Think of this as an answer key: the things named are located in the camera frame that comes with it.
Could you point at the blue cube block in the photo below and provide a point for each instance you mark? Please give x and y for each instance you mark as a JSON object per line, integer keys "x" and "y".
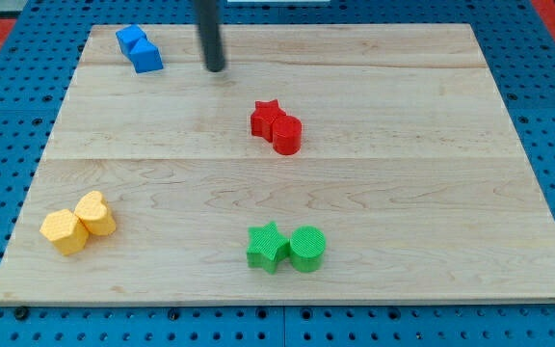
{"x": 145, "y": 56}
{"x": 128, "y": 36}

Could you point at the yellow hexagon block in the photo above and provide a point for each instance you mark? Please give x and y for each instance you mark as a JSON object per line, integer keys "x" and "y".
{"x": 64, "y": 230}

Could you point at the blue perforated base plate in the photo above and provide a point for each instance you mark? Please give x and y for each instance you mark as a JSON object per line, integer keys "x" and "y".
{"x": 40, "y": 44}

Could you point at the wooden board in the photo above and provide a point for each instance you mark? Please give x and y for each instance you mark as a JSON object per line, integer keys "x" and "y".
{"x": 410, "y": 165}

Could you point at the yellow heart block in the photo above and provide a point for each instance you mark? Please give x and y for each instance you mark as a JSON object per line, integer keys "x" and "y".
{"x": 95, "y": 213}

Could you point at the green star block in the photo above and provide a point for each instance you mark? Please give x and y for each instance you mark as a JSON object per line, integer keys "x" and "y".
{"x": 267, "y": 247}

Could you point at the green cylinder block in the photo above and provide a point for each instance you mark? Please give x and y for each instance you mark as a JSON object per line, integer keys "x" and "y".
{"x": 307, "y": 248}

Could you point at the red cylinder block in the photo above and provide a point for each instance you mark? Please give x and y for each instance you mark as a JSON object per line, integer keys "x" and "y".
{"x": 287, "y": 135}

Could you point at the blue cube block upper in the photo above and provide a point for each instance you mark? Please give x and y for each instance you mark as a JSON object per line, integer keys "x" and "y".
{"x": 128, "y": 36}

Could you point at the blue cube block lower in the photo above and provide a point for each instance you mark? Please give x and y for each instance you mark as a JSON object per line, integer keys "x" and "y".
{"x": 145, "y": 56}

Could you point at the red star block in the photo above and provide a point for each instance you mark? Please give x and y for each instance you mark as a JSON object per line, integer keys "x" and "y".
{"x": 263, "y": 117}

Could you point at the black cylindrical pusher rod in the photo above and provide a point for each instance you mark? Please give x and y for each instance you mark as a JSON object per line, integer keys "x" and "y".
{"x": 208, "y": 23}

